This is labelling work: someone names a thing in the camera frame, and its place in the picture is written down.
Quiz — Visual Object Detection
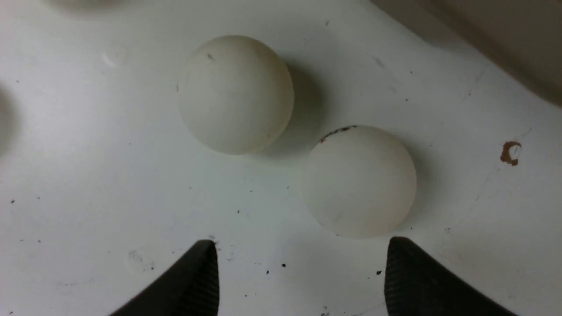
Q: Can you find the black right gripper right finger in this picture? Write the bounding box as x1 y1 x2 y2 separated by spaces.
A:
384 237 514 316

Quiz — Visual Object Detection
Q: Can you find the brown plastic storage bin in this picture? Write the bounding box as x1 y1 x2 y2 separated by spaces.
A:
373 0 561 106

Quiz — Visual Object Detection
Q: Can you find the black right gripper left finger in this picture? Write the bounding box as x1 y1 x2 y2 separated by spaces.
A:
112 240 220 316

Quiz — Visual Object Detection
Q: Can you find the white ball with logo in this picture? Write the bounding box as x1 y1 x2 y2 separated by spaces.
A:
179 35 295 155

